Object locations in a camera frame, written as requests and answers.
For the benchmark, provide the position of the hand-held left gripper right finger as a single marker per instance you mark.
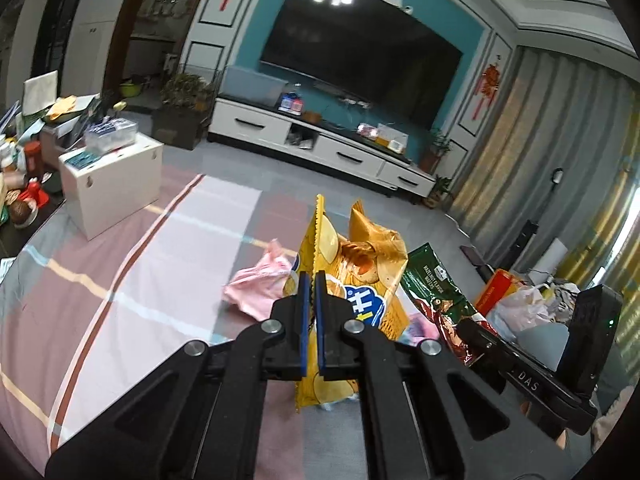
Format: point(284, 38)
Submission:
point(321, 325)

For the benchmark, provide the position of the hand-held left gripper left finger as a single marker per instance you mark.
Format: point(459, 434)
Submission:
point(302, 325)

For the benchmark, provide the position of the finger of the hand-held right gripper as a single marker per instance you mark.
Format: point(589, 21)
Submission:
point(480, 345)

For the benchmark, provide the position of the green snack bag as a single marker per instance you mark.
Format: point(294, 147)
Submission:
point(430, 285)

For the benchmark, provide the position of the yellow chip bag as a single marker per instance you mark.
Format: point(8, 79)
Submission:
point(365, 260)

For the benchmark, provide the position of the person's right hand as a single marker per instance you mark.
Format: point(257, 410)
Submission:
point(617, 417)

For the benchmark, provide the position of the grey sofa armrest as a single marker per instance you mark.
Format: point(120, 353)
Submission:
point(547, 347)

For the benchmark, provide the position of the patterned cloth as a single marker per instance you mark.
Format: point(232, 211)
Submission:
point(565, 300)

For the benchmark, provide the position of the white plastic bag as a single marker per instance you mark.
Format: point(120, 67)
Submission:
point(520, 310)

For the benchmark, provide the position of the orange red box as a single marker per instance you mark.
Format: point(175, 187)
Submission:
point(495, 290)

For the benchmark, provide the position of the pink plastic bag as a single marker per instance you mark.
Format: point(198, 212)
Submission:
point(260, 285)

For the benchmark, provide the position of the black upright vacuum cleaner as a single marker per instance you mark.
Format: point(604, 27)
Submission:
point(520, 245)

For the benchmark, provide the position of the plaid bedsheet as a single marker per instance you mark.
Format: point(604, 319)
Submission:
point(150, 285)

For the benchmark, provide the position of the small potted floor plant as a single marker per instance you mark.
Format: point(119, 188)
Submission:
point(437, 192)

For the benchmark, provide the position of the potted plant in orange pot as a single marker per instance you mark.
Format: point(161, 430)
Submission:
point(436, 152)

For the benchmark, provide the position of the pink box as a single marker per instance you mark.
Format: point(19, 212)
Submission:
point(369, 131)

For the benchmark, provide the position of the white and yellow box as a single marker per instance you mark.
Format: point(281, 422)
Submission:
point(392, 135)

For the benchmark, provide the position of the white TV cabinet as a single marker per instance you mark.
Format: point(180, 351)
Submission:
point(260, 125)

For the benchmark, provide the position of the grey and yellow curtain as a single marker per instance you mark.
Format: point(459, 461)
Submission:
point(550, 125)

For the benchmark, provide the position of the red sign stand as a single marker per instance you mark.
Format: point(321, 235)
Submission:
point(297, 105)

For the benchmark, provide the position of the blue sign stand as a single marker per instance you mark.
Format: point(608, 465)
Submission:
point(285, 103)

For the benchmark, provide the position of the white power strip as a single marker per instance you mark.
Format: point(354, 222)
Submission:
point(355, 103)

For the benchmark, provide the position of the white wooden box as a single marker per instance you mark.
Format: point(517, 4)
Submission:
point(115, 185)

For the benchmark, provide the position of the plant in dark planter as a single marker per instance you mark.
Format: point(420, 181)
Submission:
point(180, 120)

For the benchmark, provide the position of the translucent storage bin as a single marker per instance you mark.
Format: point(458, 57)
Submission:
point(252, 85)

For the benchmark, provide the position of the clear plastic storage box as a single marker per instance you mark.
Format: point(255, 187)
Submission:
point(110, 135)

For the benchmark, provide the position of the black flat television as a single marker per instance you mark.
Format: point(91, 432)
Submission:
point(360, 50)

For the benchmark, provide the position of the green basin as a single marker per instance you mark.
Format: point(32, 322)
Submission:
point(131, 90)

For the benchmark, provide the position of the red toy figure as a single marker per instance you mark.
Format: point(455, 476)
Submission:
point(36, 194)

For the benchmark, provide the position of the red jar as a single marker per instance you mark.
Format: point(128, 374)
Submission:
point(32, 156)

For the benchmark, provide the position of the white board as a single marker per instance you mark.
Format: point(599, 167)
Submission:
point(40, 91)

